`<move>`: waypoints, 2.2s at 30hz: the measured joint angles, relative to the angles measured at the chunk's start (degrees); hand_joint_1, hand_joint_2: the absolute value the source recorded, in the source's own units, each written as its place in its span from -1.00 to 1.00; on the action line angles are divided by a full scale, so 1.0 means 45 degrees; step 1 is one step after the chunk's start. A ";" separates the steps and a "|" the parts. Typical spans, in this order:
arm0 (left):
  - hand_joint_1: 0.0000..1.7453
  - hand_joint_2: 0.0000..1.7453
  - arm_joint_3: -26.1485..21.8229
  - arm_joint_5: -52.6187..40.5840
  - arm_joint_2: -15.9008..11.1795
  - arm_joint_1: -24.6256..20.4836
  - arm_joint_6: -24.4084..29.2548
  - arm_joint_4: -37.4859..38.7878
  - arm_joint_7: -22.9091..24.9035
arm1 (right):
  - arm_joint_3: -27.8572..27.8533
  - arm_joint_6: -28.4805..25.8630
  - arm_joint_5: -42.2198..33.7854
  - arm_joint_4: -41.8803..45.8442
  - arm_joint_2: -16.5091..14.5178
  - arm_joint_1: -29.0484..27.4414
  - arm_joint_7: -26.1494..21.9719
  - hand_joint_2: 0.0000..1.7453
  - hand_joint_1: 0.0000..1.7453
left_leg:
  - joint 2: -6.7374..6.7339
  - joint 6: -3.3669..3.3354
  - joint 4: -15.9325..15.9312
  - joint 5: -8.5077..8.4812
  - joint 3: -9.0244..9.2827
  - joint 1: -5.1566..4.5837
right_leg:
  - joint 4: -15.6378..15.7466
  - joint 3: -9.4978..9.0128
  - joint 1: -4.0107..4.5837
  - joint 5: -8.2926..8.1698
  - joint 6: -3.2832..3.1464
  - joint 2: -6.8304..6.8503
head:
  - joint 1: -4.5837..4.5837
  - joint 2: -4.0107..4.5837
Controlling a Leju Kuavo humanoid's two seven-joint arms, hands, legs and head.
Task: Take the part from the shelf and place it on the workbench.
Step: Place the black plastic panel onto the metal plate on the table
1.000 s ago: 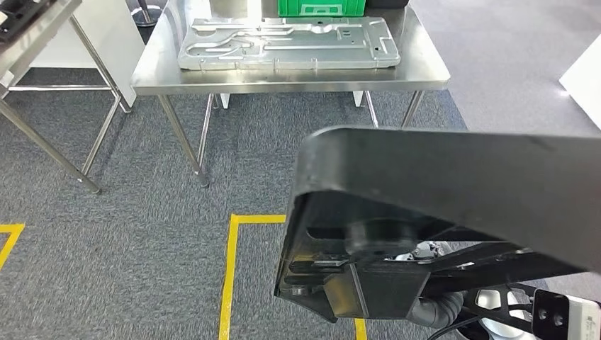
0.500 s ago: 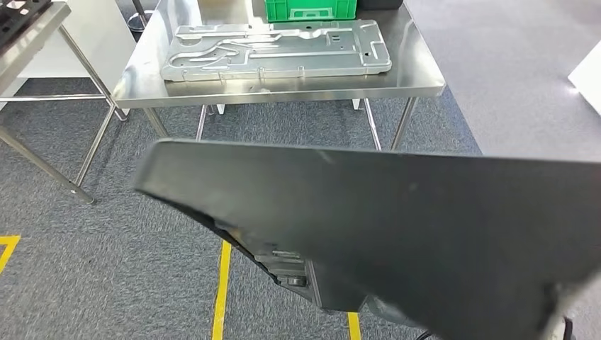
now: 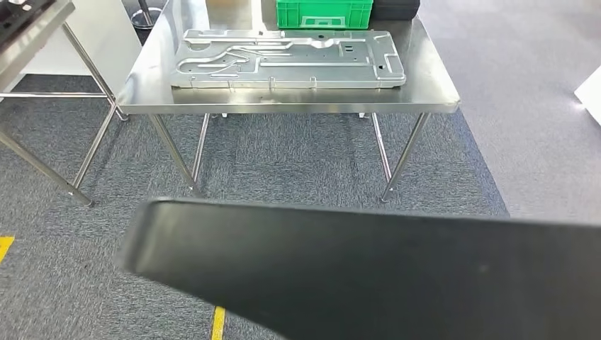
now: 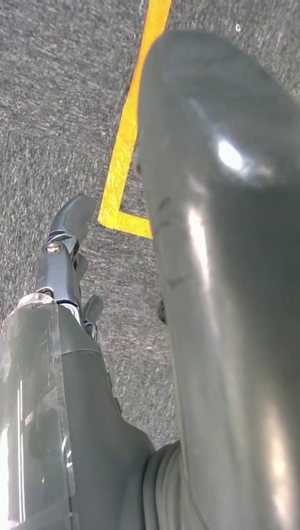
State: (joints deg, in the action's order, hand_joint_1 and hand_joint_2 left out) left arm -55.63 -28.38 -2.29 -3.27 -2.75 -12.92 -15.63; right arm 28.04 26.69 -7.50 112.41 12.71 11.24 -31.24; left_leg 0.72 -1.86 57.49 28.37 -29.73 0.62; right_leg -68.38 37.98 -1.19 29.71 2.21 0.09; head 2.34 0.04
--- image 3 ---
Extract black plastic bracket part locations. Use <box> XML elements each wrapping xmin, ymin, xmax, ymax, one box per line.
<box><xmin>115</xmin><ymin>198</ymin><xmax>601</xmax><ymax>340</ymax></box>

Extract stainless steel workbench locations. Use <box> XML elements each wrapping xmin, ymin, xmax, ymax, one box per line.
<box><xmin>115</xmin><ymin>0</ymin><xmax>462</xmax><ymax>203</ymax></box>

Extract large stamped metal plate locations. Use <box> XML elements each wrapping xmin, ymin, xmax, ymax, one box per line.
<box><xmin>169</xmin><ymin>28</ymin><xmax>408</xmax><ymax>90</ymax></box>

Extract green plastic crate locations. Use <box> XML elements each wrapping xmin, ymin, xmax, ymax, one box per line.
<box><xmin>275</xmin><ymin>0</ymin><xmax>375</xmax><ymax>30</ymax></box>

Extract black carry case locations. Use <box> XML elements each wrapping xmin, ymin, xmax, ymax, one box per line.
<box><xmin>371</xmin><ymin>0</ymin><xmax>421</xmax><ymax>21</ymax></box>

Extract white cabinet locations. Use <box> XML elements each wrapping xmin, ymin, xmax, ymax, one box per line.
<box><xmin>21</xmin><ymin>0</ymin><xmax>142</xmax><ymax>77</ymax></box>

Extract white panel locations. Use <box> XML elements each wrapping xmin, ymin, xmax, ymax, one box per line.
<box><xmin>573</xmin><ymin>65</ymin><xmax>601</xmax><ymax>127</ymax></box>

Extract steel frame table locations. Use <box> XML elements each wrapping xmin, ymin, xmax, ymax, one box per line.
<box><xmin>0</xmin><ymin>0</ymin><xmax>130</xmax><ymax>208</ymax></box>

